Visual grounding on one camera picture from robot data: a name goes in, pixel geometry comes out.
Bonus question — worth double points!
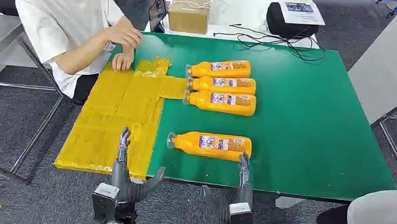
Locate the person's left hand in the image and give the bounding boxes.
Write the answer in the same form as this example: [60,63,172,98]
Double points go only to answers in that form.
[111,51,135,72]

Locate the person's right hand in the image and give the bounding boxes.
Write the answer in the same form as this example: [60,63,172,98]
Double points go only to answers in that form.
[102,24,144,50]

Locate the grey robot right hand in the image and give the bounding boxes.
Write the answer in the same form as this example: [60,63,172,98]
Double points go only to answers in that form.
[201,150,256,224]

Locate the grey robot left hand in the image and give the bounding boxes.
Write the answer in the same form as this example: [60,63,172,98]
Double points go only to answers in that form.
[110,127,167,204]

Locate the orange detergent bottle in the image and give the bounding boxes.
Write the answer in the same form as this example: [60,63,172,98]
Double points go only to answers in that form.
[185,58,252,81]
[187,75,257,96]
[182,89,258,117]
[166,130,253,163]

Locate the grey table foot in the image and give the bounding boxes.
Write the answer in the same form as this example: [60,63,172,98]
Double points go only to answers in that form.
[274,196,306,210]

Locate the yellow plastic sheet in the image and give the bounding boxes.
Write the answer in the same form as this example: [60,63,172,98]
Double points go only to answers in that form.
[53,53,189,182]

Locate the brown cardboard box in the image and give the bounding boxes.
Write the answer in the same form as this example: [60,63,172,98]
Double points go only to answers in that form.
[167,0,212,35]

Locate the seated person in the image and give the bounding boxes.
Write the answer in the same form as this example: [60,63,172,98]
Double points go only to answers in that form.
[10,0,145,108]

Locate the green table mat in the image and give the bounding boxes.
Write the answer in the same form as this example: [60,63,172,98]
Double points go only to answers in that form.
[105,30,397,205]

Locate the white table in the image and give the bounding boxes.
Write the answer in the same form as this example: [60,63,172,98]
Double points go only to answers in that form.
[143,0,323,49]

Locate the person in grey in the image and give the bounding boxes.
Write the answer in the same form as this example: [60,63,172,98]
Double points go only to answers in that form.
[271,184,397,224]

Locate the black bag with paper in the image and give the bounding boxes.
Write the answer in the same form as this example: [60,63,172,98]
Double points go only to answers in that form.
[265,2,321,40]

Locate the printed white paper sheet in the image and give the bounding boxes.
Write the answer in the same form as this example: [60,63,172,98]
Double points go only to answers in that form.
[277,0,327,27]

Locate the blue chair base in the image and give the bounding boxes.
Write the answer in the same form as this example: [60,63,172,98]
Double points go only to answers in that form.
[375,0,397,19]

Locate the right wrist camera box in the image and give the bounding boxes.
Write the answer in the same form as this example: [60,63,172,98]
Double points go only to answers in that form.
[228,202,256,224]

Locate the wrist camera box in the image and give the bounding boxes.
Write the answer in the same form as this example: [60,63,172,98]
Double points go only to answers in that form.
[228,202,256,224]
[90,183,121,222]

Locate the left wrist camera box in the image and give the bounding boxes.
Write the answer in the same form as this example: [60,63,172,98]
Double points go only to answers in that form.
[90,183,121,222]

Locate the white string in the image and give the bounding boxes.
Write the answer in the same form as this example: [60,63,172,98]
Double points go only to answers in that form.
[171,0,216,10]

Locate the metal table frame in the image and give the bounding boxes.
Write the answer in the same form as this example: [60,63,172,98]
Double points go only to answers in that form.
[0,14,79,187]

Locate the black cables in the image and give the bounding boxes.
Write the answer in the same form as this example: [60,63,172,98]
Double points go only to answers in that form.
[213,22,328,63]

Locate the grey table with frame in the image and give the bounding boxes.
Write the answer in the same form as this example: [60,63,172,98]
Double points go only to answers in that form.
[343,2,397,184]

